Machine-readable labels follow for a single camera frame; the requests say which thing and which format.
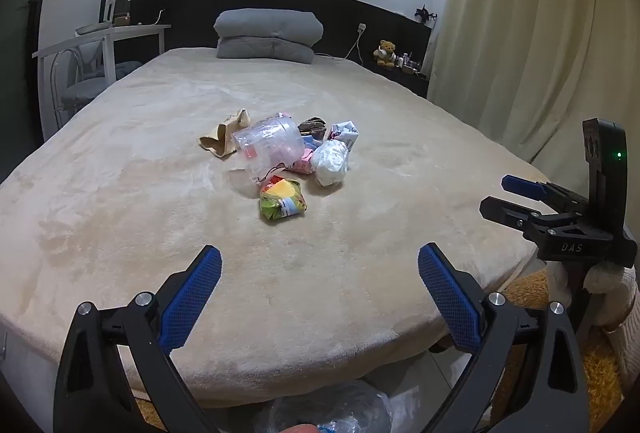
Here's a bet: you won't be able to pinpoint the cream curtain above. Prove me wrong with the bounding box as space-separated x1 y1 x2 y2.
427 0 640 184

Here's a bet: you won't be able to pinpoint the green yellow crumpled packet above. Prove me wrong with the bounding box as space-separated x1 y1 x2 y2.
258 176 307 223

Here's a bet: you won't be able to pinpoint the black headboard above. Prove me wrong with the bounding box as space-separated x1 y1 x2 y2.
100 0 433 98

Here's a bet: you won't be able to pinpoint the clear plastic container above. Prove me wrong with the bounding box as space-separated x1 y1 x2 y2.
231 112 307 181

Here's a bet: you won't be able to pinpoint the clear plastic trash bag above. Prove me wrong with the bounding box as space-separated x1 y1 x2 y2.
257 380 393 433

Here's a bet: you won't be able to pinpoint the white table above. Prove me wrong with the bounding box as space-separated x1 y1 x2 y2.
32 24 172 134

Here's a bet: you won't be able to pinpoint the grey pillow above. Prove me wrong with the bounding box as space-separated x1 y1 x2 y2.
216 35 316 65

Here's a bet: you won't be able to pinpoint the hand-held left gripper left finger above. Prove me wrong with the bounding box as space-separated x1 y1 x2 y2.
52 244 223 433

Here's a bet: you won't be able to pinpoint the maroon packet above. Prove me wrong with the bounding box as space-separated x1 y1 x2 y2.
298 116 328 137

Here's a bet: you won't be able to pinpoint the beige plush bed blanket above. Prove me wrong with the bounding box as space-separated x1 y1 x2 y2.
0 45 556 409

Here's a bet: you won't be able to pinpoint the pink torn box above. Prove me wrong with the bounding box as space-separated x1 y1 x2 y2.
285 148 316 174

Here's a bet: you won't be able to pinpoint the white plastic bag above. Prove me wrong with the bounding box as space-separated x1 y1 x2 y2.
312 139 350 188

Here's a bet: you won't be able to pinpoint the white countertop appliance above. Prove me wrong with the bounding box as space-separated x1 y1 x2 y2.
101 0 132 28

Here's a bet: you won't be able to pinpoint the brown paper bag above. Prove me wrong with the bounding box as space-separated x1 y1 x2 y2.
199 109 252 160

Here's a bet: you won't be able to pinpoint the cluster of small bottles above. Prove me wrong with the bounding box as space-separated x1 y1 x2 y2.
397 53 426 76

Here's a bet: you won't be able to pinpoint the grey folded pillows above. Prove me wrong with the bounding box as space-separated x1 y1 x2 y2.
214 8 324 50

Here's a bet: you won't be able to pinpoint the white crumpled carton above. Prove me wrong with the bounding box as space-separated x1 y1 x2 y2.
327 120 361 154

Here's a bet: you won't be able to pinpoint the brown teddy bear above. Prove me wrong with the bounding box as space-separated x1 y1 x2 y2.
374 40 398 68

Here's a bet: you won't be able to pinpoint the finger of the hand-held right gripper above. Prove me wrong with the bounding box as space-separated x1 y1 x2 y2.
479 196 583 234
501 175 593 216

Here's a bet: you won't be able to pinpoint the grey cushioned chair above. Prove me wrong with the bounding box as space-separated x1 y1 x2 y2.
50 45 143 114

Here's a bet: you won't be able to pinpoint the white charging cable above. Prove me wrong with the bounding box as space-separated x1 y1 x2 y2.
315 30 363 61

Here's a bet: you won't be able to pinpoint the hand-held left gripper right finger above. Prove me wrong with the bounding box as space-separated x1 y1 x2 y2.
418 242 591 433

